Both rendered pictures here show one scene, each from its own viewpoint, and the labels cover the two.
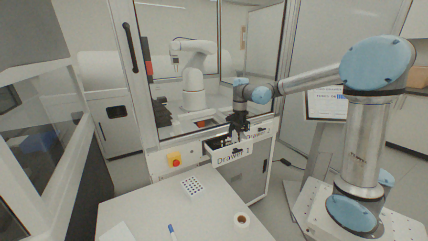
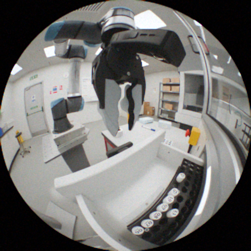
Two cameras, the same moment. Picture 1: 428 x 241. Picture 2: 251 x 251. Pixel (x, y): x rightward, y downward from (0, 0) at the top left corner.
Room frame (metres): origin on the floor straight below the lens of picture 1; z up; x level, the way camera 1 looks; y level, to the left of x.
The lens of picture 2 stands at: (0.93, -0.11, 1.02)
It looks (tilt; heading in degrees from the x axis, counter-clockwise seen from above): 21 degrees down; 171
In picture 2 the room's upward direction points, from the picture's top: straight up
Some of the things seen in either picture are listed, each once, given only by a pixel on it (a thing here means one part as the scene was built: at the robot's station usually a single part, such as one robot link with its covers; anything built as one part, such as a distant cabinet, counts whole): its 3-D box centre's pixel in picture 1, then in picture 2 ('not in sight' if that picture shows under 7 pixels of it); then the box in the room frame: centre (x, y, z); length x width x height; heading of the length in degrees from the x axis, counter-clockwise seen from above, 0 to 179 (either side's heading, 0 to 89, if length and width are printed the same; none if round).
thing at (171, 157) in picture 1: (174, 159); (193, 135); (0.76, 0.26, 0.88); 0.07 x 0.05 x 0.07; 120
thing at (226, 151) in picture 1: (233, 152); (131, 167); (0.83, -0.08, 0.87); 0.29 x 0.02 x 0.11; 120
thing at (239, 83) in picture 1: (240, 89); (119, 18); (0.79, -0.11, 1.27); 0.09 x 0.08 x 0.11; 37
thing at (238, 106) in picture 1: (240, 104); (117, 29); (0.79, -0.11, 1.19); 0.08 x 0.08 x 0.05
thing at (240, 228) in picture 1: (241, 222); (118, 132); (0.45, -0.09, 0.78); 0.07 x 0.07 x 0.04
